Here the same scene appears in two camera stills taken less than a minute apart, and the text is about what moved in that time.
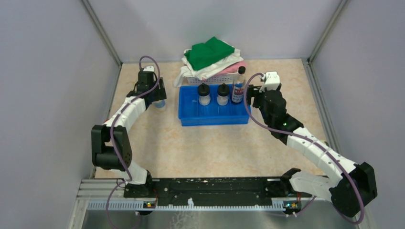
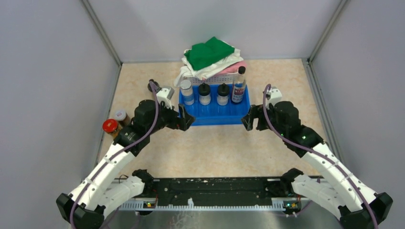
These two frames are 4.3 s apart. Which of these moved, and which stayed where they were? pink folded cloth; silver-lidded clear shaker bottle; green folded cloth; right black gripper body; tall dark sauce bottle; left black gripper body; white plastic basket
Moved: right black gripper body; left black gripper body; silver-lidded clear shaker bottle
Stayed: tall dark sauce bottle; white plastic basket; pink folded cloth; green folded cloth
